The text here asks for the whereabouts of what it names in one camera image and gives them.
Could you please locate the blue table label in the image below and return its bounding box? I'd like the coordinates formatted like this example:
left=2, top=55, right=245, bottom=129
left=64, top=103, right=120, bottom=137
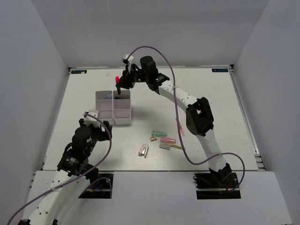
left=71, top=70, right=87, bottom=74
left=211, top=68, right=228, bottom=73

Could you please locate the pink cap black highlighter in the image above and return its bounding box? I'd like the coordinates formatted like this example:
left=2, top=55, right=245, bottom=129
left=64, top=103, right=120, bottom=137
left=115, top=76, right=121, bottom=95

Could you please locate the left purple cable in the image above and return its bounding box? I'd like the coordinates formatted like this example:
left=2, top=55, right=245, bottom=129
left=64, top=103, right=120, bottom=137
left=6, top=114, right=112, bottom=223

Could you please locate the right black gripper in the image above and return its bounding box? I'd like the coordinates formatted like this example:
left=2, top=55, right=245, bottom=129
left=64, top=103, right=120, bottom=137
left=116, top=65, right=150, bottom=90

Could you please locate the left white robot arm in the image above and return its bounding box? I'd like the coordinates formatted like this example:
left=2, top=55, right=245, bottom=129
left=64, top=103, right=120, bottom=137
left=19, top=114, right=112, bottom=225

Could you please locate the left white organizer bin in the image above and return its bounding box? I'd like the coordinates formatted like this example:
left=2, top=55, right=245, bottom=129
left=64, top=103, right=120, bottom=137
left=95, top=90, right=115, bottom=125

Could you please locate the orange pink pencil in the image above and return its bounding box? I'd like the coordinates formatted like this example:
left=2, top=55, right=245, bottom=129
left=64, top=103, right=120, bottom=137
left=176, top=118, right=185, bottom=136

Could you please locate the yellow small eraser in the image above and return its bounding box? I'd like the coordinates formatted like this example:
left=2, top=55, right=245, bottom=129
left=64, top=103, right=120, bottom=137
left=150, top=136, right=157, bottom=142

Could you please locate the right blue table label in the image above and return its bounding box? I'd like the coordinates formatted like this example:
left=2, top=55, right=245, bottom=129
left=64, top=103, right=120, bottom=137
left=211, top=68, right=228, bottom=73

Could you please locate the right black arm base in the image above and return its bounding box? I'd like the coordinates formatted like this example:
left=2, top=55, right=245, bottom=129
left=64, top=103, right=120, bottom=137
left=193, top=173, right=241, bottom=200

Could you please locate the grey eraser block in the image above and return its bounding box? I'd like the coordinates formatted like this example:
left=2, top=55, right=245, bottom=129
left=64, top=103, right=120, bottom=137
left=159, top=143, right=171, bottom=150

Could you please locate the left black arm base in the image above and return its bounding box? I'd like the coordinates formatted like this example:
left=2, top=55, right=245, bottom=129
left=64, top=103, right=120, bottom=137
left=79, top=172, right=114, bottom=199

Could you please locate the white organizer bin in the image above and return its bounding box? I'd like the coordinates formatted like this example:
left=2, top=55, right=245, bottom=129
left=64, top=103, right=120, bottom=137
left=95, top=90, right=115, bottom=125
left=112, top=90, right=131, bottom=125

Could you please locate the pink correction tape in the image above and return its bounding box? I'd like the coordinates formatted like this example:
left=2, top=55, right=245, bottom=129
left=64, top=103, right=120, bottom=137
left=160, top=137, right=176, bottom=144

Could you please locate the yellow flat stick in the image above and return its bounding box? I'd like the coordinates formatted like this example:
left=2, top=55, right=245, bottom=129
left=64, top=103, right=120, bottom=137
left=170, top=144, right=182, bottom=150

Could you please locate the purple cable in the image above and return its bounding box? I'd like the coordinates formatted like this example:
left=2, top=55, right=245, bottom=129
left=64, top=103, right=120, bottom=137
left=128, top=45, right=245, bottom=193
left=6, top=114, right=112, bottom=223

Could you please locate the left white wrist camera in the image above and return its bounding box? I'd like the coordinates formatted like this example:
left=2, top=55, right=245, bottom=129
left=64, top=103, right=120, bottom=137
left=83, top=110, right=100, bottom=127

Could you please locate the green correction tape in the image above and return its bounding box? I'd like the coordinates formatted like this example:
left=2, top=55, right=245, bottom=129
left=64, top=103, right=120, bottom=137
left=151, top=131, right=167, bottom=137

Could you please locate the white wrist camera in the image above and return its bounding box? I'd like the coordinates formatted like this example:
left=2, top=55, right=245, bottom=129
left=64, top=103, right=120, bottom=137
left=83, top=110, right=100, bottom=127
left=121, top=54, right=134, bottom=70

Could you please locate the left blue table label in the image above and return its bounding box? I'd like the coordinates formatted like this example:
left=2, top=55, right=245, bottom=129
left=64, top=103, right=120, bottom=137
left=71, top=70, right=87, bottom=74

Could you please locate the right white organizer bin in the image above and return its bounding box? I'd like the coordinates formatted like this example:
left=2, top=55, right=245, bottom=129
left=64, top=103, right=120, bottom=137
left=112, top=90, right=131, bottom=125

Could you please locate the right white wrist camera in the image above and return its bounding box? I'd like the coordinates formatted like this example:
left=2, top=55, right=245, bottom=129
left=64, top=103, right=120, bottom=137
left=121, top=54, right=134, bottom=70

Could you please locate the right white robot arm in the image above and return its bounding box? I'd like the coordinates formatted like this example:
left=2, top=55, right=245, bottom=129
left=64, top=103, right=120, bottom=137
left=116, top=54, right=232, bottom=187

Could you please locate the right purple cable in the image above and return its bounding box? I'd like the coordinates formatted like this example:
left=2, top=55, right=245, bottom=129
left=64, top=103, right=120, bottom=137
left=128, top=45, right=245, bottom=193

